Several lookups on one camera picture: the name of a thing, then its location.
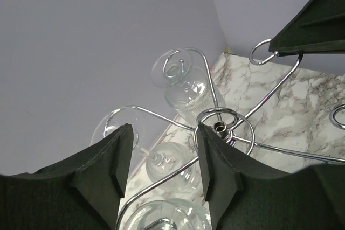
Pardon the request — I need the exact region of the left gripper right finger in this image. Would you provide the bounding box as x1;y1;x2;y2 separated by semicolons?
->
196;126;345;230

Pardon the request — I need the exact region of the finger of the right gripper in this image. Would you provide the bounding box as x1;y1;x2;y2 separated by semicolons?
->
269;0;344;55

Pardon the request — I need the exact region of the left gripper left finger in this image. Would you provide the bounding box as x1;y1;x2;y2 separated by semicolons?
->
1;124;134;229

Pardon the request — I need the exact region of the clear tumbler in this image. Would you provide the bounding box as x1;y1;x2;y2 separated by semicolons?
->
123;198;212;229

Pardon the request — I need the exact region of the clear stemless wine glass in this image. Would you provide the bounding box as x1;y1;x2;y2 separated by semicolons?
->
151;48;226;126

